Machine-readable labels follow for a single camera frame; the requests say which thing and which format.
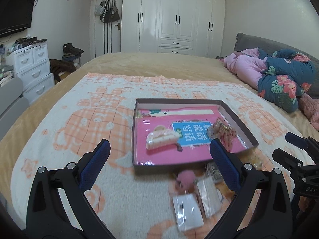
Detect clear bag white card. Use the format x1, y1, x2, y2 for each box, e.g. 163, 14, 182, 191
196, 176, 222, 218

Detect white earring card packet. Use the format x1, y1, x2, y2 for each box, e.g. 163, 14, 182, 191
172, 193, 204, 232

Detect pink fluffy pom-pom clip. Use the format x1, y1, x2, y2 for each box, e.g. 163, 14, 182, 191
175, 170, 196, 194

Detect spotted translucent hair claw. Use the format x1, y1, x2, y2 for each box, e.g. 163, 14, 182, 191
207, 117, 237, 152

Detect white plastic hair claw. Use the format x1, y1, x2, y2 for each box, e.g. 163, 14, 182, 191
146, 125, 179, 150

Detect small clear jewelry bag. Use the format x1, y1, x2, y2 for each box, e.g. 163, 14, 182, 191
206, 161, 223, 183

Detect clear translucent hair clip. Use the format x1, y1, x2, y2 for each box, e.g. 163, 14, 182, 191
247, 152, 263, 170

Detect pink knitted garment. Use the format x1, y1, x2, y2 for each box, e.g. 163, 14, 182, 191
298, 93, 319, 131

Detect blue floral quilt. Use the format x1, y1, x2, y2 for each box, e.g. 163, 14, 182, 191
257, 49, 316, 113

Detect pink quilted jacket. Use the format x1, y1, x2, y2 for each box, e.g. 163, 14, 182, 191
219, 48, 268, 90

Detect small brown metal clip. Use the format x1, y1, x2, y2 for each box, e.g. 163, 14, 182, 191
176, 143, 183, 152

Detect orange white fleece blanket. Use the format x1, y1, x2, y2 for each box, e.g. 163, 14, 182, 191
10, 73, 310, 238

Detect brown cardboard box tray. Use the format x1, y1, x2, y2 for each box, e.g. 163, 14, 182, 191
132, 98, 259, 175

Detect grey chair back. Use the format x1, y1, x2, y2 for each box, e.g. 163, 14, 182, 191
0, 78, 29, 140

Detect grey headboard pillow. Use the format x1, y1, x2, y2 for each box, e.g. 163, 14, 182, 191
234, 33, 318, 64

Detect beige bed cover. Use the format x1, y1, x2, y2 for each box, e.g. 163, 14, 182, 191
0, 51, 319, 155

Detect white drawer cabinet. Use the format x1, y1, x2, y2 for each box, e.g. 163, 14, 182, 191
7, 39, 55, 104

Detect dark clothes pile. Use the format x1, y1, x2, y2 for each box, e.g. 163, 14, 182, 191
49, 43, 84, 83

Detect white wardrobe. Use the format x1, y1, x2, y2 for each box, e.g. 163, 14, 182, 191
121, 0, 226, 58

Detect white door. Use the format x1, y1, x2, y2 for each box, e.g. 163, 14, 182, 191
89, 0, 123, 59

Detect hanging bags on door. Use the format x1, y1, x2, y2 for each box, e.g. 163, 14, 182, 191
95, 0, 120, 23

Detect black wall television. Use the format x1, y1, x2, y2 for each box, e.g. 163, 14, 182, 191
1, 0, 35, 37

